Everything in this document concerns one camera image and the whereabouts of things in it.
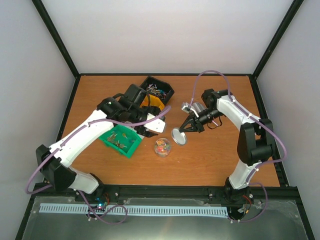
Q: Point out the clear plastic cup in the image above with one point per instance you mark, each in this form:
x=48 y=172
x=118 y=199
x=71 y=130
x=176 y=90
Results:
x=162 y=147

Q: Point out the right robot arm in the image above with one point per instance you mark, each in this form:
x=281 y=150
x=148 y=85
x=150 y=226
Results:
x=255 y=142

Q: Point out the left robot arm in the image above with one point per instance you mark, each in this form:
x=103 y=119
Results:
x=55 y=162

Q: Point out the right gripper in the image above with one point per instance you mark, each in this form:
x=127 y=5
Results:
x=198 y=127

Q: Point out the white round lid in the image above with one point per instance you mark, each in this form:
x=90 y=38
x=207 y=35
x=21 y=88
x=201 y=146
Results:
x=179 y=137

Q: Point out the light blue cable duct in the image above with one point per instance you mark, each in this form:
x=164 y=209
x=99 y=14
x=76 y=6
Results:
x=136 y=210

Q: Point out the green plastic bin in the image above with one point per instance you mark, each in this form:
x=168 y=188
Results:
x=123 y=139

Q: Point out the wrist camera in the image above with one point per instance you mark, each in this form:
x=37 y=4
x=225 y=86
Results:
x=156 y=125
x=195 y=108

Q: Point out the yellow plastic bin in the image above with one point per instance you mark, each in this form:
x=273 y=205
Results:
x=153 y=101

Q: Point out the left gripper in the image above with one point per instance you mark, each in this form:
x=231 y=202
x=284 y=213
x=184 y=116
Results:
x=144 y=132

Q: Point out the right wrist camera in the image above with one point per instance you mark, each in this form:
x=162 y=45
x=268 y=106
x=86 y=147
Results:
x=195 y=108

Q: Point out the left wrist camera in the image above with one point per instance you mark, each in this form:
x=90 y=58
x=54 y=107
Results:
x=156 y=125

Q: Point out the black plastic bin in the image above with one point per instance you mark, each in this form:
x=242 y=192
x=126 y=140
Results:
x=158 y=88

